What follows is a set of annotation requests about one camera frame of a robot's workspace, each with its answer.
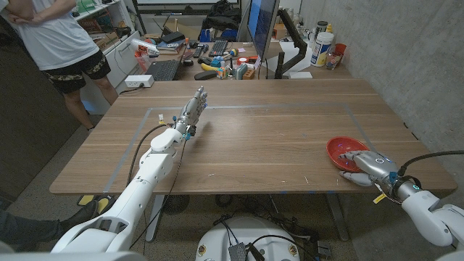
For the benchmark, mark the computer monitor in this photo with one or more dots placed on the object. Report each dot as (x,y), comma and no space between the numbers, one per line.
(262,25)

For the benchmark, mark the person in white t-shirt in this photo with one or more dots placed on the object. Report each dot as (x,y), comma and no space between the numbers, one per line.
(54,36)

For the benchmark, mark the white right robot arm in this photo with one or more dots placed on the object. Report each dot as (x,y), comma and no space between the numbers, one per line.
(427,214)

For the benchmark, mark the black round fan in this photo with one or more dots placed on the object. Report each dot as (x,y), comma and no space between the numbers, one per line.
(175,204)

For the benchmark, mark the colourful puzzle cube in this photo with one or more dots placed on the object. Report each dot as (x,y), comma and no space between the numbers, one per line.
(221,72)

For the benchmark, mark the yellow banana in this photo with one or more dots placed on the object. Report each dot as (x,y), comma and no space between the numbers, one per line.
(208,67)

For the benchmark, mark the white shelf unit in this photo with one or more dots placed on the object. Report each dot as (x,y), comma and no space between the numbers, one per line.
(125,59)

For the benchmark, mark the black laptop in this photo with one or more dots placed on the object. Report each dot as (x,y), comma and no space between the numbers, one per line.
(163,70)

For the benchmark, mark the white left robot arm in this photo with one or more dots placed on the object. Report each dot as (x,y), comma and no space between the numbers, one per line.
(136,197)

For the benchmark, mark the black backpack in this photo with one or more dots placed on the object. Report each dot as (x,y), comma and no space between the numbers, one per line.
(221,16)

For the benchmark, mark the pink sticky note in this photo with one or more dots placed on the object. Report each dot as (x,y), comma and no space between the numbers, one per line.
(258,63)

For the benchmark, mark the orange toy brick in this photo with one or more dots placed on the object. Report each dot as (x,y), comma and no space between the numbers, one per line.
(248,74)

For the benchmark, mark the black oval case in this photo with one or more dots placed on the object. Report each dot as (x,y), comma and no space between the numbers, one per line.
(204,75)

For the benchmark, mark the white wipes canister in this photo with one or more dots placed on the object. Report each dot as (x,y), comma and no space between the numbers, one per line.
(322,49)

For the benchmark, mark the whiteboard with black frame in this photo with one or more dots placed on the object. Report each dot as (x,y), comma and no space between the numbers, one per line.
(188,1)

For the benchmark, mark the white printed package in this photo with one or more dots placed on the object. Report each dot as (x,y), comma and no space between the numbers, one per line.
(145,47)

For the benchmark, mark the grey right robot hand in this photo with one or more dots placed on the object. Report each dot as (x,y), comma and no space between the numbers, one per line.
(373,165)

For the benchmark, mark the blue bag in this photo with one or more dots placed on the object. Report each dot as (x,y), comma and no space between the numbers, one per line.
(217,35)

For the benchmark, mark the grey table leg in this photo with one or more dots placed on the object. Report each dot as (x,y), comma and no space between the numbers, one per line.
(154,217)
(337,217)

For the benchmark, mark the black computer mouse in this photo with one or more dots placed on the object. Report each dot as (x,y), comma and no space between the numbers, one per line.
(187,62)

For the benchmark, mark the red bowl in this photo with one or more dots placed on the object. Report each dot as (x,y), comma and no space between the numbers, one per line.
(337,148)

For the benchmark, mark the white power strip box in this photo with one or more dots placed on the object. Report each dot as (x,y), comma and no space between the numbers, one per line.
(137,80)

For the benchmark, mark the black keyboard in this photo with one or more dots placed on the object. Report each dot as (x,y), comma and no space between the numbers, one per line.
(218,48)

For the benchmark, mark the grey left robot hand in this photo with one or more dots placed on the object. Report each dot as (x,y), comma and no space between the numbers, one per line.
(192,109)

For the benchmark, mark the yellow floor pad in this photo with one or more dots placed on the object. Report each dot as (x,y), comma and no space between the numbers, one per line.
(86,199)

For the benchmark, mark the teal ribbed block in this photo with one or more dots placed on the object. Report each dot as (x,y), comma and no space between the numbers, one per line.
(241,71)

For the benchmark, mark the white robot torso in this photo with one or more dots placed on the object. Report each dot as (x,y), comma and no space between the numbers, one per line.
(250,235)

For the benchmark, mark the white flat box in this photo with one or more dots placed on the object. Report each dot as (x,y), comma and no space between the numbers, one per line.
(300,75)

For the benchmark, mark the red cup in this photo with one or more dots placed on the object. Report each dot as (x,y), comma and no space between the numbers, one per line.
(340,48)

